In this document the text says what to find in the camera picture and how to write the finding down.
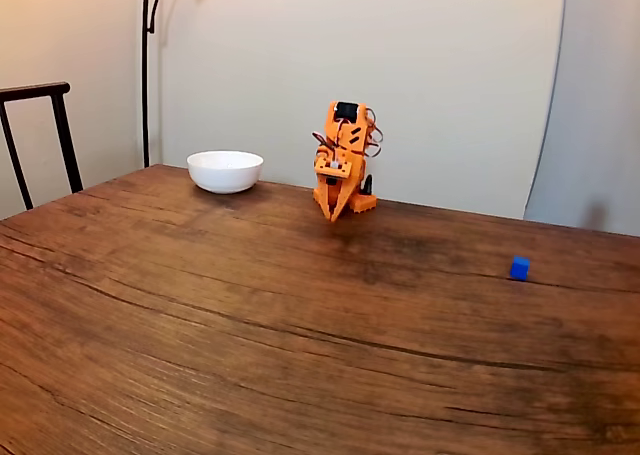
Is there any white backdrop board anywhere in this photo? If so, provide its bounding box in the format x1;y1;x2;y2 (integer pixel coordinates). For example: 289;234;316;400
160;0;569;221

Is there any black floor lamp pole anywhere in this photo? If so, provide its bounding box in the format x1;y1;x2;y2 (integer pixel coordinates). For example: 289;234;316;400
141;0;169;169

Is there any white bowl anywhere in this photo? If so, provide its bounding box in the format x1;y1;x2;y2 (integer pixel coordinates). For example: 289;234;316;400
186;149;265;195

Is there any blue cube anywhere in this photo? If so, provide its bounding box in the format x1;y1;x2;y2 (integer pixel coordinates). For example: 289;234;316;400
509;255;532;282

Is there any thin servo wire loop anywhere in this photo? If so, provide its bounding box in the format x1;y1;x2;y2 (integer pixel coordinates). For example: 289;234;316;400
363;108;386;159

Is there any wrist camera on orange mount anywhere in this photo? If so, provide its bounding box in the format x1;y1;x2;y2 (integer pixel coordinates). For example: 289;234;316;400
315;156;351;179

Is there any dark wooden chair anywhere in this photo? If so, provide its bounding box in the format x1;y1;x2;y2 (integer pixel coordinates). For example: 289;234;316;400
0;81;85;212

